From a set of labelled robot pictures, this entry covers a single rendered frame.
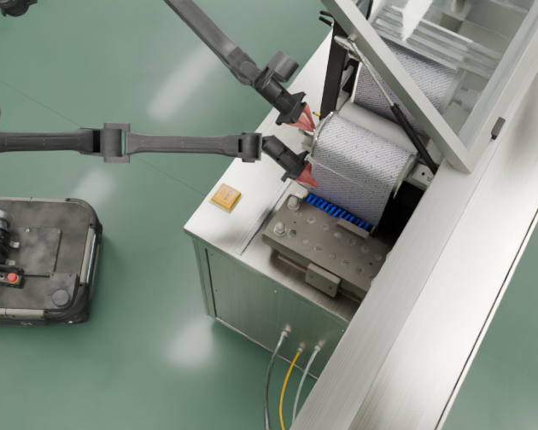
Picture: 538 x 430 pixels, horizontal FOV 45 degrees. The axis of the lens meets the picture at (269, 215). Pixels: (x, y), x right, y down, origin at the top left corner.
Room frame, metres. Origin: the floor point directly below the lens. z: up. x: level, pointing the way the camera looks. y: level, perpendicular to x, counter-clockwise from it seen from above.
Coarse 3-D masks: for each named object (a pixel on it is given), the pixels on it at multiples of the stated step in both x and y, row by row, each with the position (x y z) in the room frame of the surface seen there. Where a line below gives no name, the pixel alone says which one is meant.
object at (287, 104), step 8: (280, 96) 1.08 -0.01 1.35; (288, 96) 1.09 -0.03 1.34; (296, 96) 1.12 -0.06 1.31; (304, 96) 1.11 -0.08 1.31; (272, 104) 1.07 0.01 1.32; (280, 104) 1.07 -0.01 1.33; (288, 104) 1.07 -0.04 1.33; (296, 104) 1.08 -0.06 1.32; (280, 112) 1.07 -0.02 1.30; (288, 112) 1.06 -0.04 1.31; (280, 120) 1.05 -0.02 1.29; (288, 120) 1.03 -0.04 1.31
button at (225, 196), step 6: (222, 186) 1.04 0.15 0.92; (228, 186) 1.04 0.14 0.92; (216, 192) 1.01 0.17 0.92; (222, 192) 1.02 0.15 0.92; (228, 192) 1.02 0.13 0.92; (234, 192) 1.02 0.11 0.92; (240, 192) 1.02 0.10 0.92; (216, 198) 0.99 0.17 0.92; (222, 198) 0.99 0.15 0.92; (228, 198) 1.00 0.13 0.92; (234, 198) 1.00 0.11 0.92; (222, 204) 0.97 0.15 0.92; (228, 204) 0.97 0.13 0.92; (234, 204) 0.99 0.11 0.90; (228, 210) 0.96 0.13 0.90
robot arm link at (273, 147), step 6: (264, 138) 1.08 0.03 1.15; (270, 138) 1.05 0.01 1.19; (276, 138) 1.05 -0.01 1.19; (264, 144) 1.03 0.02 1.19; (270, 144) 1.03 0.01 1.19; (276, 144) 1.03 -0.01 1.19; (282, 144) 1.04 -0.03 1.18; (264, 150) 1.02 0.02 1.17; (270, 150) 1.02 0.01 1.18; (276, 150) 1.02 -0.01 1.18; (282, 150) 1.02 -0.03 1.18; (270, 156) 1.01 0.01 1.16; (276, 156) 1.01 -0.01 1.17
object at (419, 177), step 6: (420, 168) 0.92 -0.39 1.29; (426, 168) 0.92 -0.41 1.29; (414, 174) 0.90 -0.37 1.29; (420, 174) 0.90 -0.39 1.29; (426, 174) 0.90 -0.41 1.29; (432, 174) 0.90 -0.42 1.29; (414, 180) 0.88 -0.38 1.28; (420, 180) 0.88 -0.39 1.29; (426, 180) 0.88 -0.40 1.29; (426, 186) 0.87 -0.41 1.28
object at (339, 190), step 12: (312, 168) 0.98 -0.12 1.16; (324, 168) 0.96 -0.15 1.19; (324, 180) 0.96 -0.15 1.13; (336, 180) 0.94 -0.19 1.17; (348, 180) 0.92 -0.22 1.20; (312, 192) 0.97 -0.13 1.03; (324, 192) 0.96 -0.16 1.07; (336, 192) 0.94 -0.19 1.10; (348, 192) 0.92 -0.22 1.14; (360, 192) 0.90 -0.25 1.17; (372, 192) 0.89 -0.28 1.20; (336, 204) 0.93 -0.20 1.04; (348, 204) 0.92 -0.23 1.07; (360, 204) 0.90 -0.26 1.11; (372, 204) 0.88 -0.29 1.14; (384, 204) 0.87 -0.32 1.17; (360, 216) 0.90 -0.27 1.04; (372, 216) 0.88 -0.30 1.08
